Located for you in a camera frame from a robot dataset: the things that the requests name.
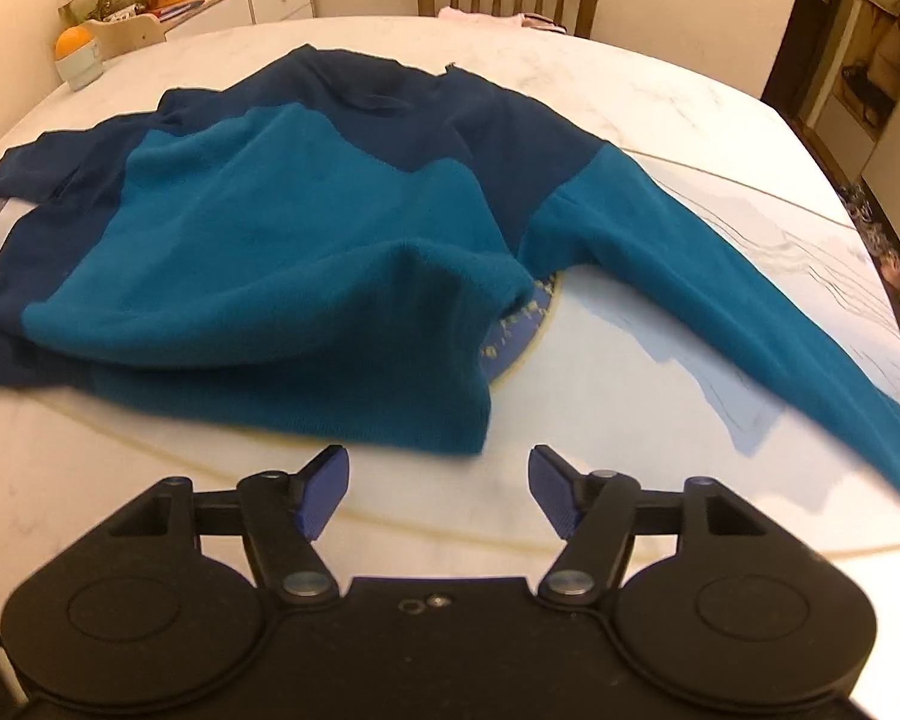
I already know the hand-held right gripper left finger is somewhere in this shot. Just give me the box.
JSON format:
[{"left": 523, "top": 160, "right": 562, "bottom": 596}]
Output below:
[{"left": 109, "top": 445, "right": 350, "bottom": 605}]

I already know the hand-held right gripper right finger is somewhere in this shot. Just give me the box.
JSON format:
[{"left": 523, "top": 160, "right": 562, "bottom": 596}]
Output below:
[{"left": 529, "top": 445, "right": 766, "bottom": 607}]

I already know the two-tone blue sweater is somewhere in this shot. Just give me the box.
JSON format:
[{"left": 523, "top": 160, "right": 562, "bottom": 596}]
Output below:
[{"left": 0, "top": 45, "right": 900, "bottom": 520}]

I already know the white printed tablecloth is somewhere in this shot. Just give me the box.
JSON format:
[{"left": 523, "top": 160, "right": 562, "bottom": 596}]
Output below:
[{"left": 0, "top": 13, "right": 900, "bottom": 616}]

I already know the pile of shoes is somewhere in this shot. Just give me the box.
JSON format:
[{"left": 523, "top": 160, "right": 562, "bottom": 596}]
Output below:
[{"left": 836, "top": 178, "right": 900, "bottom": 295}]

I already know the pink and white garment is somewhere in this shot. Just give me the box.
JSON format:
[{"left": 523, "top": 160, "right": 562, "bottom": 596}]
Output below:
[{"left": 437, "top": 6, "right": 575, "bottom": 36}]

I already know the white sideboard cabinet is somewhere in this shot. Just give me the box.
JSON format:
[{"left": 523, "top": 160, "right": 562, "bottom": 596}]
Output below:
[{"left": 150, "top": 0, "right": 317, "bottom": 46}]

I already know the green cup with orange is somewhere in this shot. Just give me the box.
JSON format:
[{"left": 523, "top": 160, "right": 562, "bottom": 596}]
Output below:
[{"left": 52, "top": 26, "right": 107, "bottom": 92}]

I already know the dark wooden door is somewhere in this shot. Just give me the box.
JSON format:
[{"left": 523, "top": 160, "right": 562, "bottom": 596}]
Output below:
[{"left": 761, "top": 0, "right": 861, "bottom": 119}]

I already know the open entry shelf niche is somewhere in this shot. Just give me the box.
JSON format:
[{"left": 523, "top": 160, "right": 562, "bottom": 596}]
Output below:
[{"left": 831, "top": 0, "right": 900, "bottom": 132}]

